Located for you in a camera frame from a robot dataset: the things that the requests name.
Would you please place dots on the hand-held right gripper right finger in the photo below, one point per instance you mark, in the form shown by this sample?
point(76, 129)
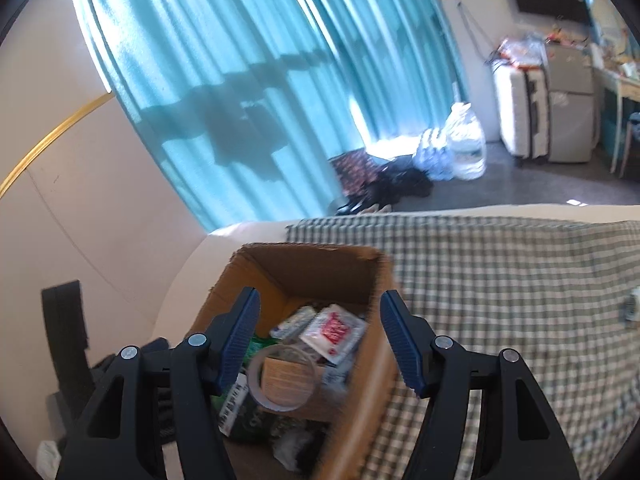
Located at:
point(402, 345)

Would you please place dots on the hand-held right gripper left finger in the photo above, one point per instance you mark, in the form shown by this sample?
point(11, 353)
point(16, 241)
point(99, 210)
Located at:
point(240, 340)

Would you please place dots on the red white sachet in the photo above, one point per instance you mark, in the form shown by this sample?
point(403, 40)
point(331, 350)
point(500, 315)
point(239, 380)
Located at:
point(335, 332)

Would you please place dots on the clear tape roll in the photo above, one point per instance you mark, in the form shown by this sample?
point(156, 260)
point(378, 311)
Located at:
point(287, 405)

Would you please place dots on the brown cardboard box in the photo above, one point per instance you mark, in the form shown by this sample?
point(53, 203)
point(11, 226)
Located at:
point(310, 270)

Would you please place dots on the grey white checked blanket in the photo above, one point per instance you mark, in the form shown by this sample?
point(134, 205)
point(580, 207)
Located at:
point(500, 285)

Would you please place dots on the black clothing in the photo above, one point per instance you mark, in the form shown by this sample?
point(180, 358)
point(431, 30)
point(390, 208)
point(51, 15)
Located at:
point(400, 185)

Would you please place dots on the dark floral bag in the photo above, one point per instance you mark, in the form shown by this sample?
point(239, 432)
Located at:
point(355, 170)

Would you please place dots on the pack of small water bottles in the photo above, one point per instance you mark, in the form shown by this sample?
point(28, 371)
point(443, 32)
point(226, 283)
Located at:
point(432, 155)

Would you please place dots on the large clear water jug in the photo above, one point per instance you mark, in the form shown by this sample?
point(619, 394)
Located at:
point(465, 150)

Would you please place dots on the white suitcase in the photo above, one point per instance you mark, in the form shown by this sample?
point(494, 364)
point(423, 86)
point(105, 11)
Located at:
point(515, 110)

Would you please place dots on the teal curtain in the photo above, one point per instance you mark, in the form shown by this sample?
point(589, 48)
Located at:
point(225, 60)

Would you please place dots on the grey mini fridge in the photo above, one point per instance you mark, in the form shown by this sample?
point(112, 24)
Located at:
point(570, 110)

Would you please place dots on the pile of plastic bags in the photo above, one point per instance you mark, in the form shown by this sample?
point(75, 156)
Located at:
point(520, 50)

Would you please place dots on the wooden desk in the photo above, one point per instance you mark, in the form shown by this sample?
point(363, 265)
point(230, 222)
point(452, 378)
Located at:
point(617, 85)

